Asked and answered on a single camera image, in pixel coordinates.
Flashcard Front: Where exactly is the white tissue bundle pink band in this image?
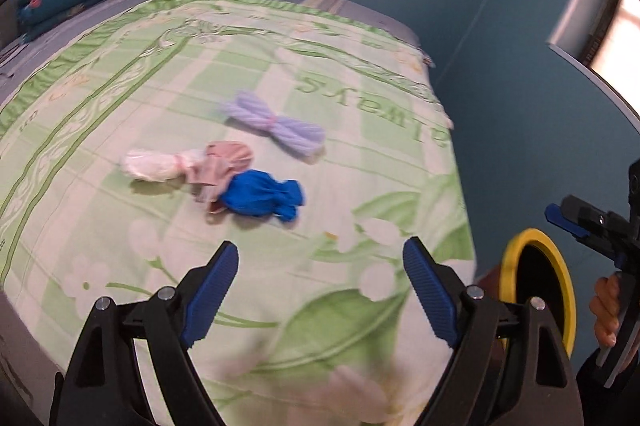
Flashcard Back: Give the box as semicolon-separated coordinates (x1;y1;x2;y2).
120;149;205;182

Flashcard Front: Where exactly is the pink face mask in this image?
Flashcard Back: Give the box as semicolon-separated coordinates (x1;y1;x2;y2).
186;141;254;214

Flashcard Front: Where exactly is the window with brown frame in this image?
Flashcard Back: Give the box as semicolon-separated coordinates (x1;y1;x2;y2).
548;0;639;128

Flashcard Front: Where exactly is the yellow rimmed black trash bin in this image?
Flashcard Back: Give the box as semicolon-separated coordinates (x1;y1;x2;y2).
476;228;577;357

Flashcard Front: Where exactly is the lavender foam net bundle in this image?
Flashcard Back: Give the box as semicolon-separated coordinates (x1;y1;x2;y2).
220;91;326;157

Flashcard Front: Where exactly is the person's right hand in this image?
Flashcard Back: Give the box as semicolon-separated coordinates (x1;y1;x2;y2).
589;273;620;347

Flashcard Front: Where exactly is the blue glove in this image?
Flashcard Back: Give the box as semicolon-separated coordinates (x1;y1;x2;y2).
219;169;305;224

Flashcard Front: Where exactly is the green floral quilt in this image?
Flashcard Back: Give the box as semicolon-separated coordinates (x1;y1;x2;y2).
1;0;475;425

